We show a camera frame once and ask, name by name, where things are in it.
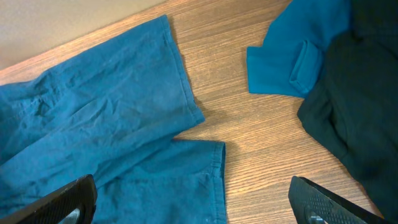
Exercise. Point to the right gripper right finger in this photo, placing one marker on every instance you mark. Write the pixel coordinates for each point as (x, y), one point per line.
(314, 204)

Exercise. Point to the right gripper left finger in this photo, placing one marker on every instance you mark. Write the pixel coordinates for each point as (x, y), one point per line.
(73, 203)

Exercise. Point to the navy blue shorts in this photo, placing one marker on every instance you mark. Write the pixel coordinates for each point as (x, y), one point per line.
(114, 111)

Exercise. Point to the black shirt on pile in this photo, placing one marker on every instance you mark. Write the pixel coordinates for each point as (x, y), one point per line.
(352, 110)

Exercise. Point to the blue shirt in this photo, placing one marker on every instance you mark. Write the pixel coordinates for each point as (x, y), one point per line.
(291, 56)

